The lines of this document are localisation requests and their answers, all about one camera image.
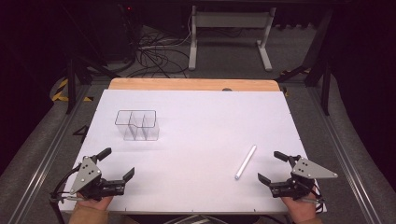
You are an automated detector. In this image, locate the black metal stand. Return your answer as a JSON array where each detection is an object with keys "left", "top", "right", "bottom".
[
  {"left": 275, "top": 7, "right": 334, "bottom": 117},
  {"left": 60, "top": 4, "right": 120, "bottom": 116}
]

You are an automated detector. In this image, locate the person's left hand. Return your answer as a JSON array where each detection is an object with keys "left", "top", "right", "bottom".
[{"left": 75, "top": 192, "right": 114, "bottom": 212}]

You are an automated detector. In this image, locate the person's right hand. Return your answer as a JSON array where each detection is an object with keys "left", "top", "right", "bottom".
[{"left": 279, "top": 191, "right": 318, "bottom": 224}]

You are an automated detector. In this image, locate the aluminium rail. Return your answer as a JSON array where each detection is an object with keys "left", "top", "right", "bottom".
[
  {"left": 306, "top": 87, "right": 386, "bottom": 224},
  {"left": 7, "top": 85, "right": 92, "bottom": 224}
]

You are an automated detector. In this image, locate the bundle of black floor cables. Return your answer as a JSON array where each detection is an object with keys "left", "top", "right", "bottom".
[{"left": 125, "top": 13, "right": 191, "bottom": 78}]

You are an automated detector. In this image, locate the white table cover sheet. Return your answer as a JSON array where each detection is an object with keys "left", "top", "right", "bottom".
[{"left": 57, "top": 89, "right": 328, "bottom": 216}]

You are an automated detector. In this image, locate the white pen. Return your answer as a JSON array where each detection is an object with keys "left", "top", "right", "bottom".
[{"left": 233, "top": 144, "right": 258, "bottom": 181}]

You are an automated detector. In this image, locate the wooden table board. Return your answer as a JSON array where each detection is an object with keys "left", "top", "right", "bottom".
[{"left": 107, "top": 77, "right": 281, "bottom": 92}]

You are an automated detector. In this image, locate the white metal stand frame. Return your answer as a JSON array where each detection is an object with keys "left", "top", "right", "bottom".
[{"left": 188, "top": 5, "right": 277, "bottom": 73}]

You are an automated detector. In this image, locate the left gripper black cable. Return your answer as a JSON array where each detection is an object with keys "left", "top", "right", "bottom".
[{"left": 49, "top": 162, "right": 82, "bottom": 224}]

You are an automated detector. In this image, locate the yellow black hazard tape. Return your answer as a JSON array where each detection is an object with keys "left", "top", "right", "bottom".
[{"left": 50, "top": 77, "right": 94, "bottom": 103}]

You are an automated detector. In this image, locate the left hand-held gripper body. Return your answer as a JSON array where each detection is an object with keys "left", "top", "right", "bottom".
[{"left": 69, "top": 156, "right": 126, "bottom": 202}]

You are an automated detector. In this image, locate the clear plastic divided organizer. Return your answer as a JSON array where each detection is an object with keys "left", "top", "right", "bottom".
[{"left": 114, "top": 109, "right": 161, "bottom": 142}]

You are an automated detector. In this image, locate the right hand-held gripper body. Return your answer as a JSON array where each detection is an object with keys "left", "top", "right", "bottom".
[{"left": 268, "top": 156, "right": 339, "bottom": 201}]

